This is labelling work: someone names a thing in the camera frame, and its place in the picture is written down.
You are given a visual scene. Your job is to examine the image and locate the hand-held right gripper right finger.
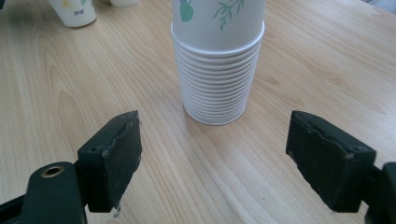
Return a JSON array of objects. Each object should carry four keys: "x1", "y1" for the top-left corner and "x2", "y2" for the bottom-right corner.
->
[{"x1": 285, "y1": 110, "x2": 377, "y2": 214}]

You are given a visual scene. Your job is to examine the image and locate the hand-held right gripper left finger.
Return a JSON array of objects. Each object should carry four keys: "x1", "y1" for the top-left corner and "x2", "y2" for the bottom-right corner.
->
[{"x1": 77, "y1": 110, "x2": 143, "y2": 218}]

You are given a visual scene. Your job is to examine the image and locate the stack of white paper cups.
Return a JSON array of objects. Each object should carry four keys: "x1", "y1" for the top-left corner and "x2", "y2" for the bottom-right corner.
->
[{"x1": 170, "y1": 0, "x2": 266, "y2": 127}]

